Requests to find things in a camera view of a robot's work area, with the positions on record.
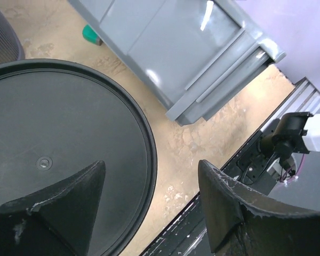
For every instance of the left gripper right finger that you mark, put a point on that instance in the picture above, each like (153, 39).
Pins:
(243, 221)

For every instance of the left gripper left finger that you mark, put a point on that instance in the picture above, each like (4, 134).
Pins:
(56, 220)

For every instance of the large black round bucket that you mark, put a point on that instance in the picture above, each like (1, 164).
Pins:
(58, 117)

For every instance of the grey rectangular plastic crate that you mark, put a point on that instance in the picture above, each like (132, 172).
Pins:
(195, 56)

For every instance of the dark grey mesh basket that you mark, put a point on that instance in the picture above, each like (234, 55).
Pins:
(10, 46)

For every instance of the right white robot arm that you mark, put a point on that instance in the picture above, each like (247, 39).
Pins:
(297, 132)

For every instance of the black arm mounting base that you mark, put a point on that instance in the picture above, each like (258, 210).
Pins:
(185, 233)

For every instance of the small green block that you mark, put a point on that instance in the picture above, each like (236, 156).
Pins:
(89, 34)

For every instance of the aluminium table frame rail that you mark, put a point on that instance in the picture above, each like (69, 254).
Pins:
(305, 97)

